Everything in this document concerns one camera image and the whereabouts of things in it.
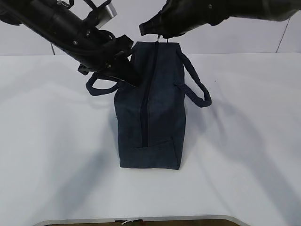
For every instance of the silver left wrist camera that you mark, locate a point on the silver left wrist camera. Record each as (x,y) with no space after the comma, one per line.
(104,13)

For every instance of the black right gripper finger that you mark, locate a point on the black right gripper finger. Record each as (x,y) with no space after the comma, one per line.
(164,23)

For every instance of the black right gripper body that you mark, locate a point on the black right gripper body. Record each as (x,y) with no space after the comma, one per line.
(214,12)

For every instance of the navy blue lunch bag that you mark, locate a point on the navy blue lunch bag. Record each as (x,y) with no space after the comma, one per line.
(151,117)

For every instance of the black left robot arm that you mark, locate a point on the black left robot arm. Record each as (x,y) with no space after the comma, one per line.
(52,20)

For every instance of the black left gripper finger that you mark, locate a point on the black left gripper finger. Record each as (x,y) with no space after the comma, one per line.
(119,70)

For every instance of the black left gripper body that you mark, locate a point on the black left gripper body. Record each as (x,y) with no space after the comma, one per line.
(106,50)

